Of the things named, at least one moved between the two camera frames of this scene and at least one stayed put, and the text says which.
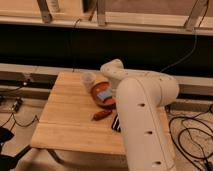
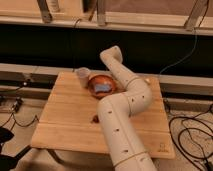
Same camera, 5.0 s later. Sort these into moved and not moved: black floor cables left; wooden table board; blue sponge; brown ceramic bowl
Moved: brown ceramic bowl; blue sponge
Not moved: black floor cables left; wooden table board
